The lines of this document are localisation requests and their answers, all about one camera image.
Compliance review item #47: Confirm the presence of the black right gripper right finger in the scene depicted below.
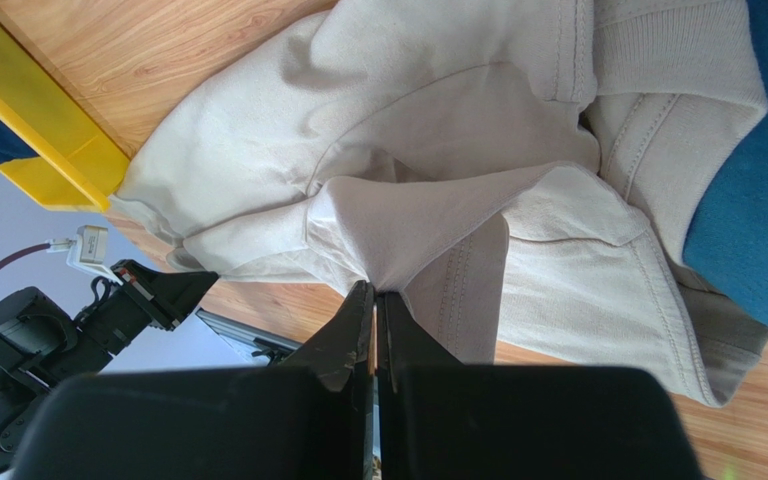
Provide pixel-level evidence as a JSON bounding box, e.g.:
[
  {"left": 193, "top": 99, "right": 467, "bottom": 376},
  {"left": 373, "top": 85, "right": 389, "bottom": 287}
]
[{"left": 376, "top": 293, "right": 703, "bottom": 479}]

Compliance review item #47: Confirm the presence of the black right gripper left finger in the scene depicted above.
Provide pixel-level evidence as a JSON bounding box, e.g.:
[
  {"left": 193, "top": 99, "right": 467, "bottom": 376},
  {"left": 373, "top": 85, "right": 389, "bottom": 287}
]
[{"left": 13, "top": 282, "right": 374, "bottom": 479}]

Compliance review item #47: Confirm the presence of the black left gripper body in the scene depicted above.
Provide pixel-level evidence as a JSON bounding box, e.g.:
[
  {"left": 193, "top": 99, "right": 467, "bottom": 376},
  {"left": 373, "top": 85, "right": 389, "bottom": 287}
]
[{"left": 75, "top": 260, "right": 176, "bottom": 355}]

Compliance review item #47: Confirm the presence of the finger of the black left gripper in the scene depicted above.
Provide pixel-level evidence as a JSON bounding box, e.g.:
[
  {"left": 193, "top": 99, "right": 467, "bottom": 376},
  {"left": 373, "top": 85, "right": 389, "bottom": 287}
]
[{"left": 132, "top": 262, "right": 219, "bottom": 327}]

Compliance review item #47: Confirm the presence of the beige t-shirt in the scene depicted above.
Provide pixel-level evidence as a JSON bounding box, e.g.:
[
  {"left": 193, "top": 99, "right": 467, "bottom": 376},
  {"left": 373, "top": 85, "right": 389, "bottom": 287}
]
[{"left": 111, "top": 1, "right": 768, "bottom": 407}]

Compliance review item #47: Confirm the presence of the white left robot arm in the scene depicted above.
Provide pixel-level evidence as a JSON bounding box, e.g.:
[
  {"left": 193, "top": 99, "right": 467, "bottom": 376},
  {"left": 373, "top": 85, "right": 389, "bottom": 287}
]
[{"left": 0, "top": 260, "right": 219, "bottom": 474}]

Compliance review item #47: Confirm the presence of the yellow plastic bin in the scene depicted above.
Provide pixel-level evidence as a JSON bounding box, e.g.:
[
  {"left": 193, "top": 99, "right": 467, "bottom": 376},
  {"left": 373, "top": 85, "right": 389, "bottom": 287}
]
[{"left": 0, "top": 25, "right": 129, "bottom": 212}]

